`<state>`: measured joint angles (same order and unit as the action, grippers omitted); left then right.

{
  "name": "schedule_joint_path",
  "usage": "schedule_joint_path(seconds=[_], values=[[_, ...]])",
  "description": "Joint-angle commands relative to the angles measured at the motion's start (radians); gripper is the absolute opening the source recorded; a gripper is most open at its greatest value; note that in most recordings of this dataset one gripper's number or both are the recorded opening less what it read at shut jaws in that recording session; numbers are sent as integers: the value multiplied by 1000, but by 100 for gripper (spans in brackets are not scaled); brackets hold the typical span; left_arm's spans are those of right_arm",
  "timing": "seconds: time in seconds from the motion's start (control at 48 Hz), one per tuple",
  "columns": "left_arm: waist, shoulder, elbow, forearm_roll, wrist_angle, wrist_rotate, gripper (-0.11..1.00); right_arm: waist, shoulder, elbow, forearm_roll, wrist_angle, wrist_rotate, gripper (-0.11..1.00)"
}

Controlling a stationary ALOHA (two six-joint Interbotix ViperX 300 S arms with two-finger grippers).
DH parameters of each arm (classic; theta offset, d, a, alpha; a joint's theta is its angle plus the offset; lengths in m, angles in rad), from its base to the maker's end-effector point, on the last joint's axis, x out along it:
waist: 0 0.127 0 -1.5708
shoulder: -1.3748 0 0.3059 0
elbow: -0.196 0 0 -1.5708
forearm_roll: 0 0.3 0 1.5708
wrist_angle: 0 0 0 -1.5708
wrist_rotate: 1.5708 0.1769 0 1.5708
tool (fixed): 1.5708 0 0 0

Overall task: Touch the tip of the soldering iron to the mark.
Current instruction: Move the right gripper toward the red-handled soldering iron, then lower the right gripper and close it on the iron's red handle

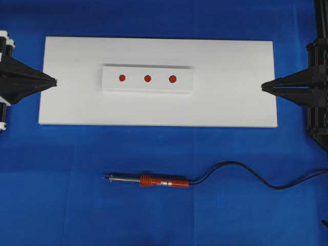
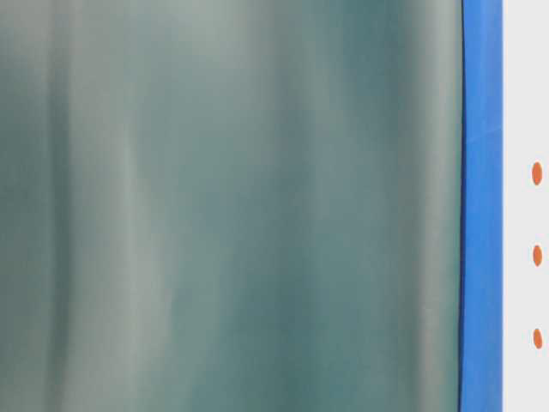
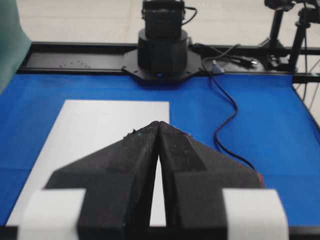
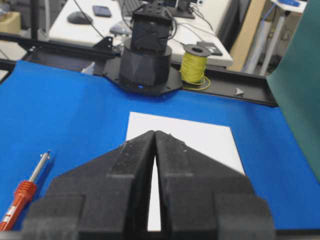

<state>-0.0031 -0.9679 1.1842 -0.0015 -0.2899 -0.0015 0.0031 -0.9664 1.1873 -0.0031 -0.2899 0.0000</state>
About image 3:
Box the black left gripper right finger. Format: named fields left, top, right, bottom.
left=158, top=121, right=265, bottom=240

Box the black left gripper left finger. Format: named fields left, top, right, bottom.
left=45, top=121, right=160, bottom=240

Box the orange soldering iron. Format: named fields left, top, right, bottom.
left=258, top=173, right=266, bottom=189

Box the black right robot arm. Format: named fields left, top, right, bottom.
left=122, top=0, right=202, bottom=85

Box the green curtain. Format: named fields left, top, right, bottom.
left=0, top=0, right=32, bottom=93

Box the black soldering iron cable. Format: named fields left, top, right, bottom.
left=201, top=56, right=258, bottom=173

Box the black camera tripod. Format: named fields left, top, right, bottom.
left=259, top=0, right=320, bottom=72

